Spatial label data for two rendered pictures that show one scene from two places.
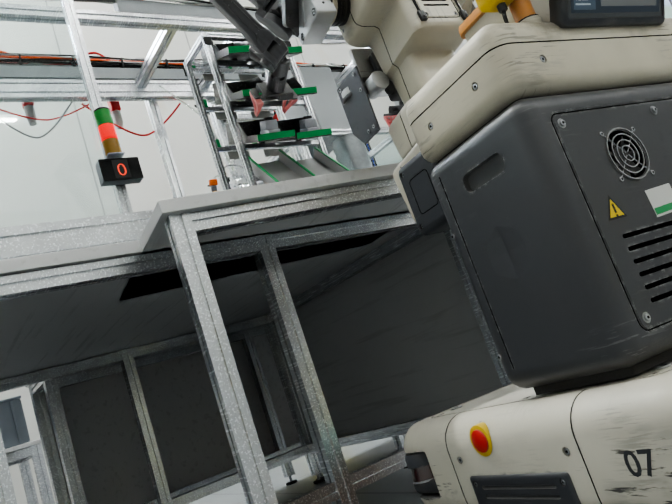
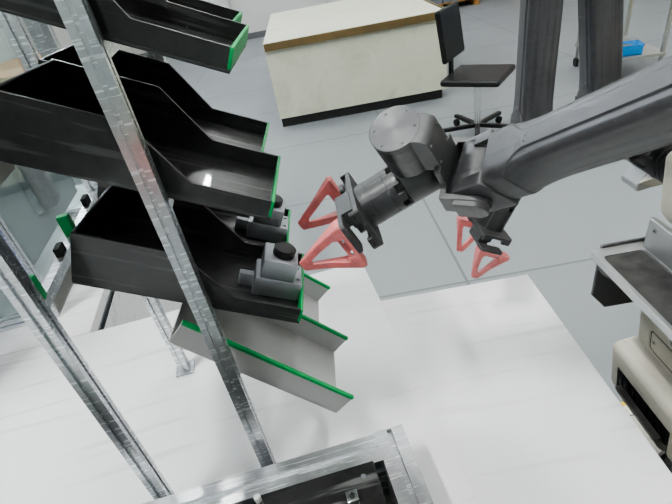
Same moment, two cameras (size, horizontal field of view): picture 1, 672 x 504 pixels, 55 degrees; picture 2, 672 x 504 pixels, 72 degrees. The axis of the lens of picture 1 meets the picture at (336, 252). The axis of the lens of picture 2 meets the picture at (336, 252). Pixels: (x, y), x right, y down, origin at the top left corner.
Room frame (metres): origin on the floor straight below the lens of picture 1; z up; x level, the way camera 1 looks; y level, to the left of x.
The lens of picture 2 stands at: (1.64, 0.48, 1.60)
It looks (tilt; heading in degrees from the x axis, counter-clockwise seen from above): 34 degrees down; 301
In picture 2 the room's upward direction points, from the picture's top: 11 degrees counter-clockwise
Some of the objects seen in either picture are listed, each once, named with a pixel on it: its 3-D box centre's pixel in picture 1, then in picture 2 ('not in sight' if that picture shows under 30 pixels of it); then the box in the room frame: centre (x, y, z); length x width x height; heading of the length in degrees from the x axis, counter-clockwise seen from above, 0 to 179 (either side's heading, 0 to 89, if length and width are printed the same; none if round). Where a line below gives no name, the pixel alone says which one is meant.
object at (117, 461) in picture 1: (280, 397); not in sight; (3.37, 0.51, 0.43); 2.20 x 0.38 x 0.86; 127
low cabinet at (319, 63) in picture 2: not in sight; (349, 50); (4.14, -4.92, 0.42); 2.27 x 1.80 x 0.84; 119
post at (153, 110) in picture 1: (175, 184); not in sight; (2.99, 0.63, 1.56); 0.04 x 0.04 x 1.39; 37
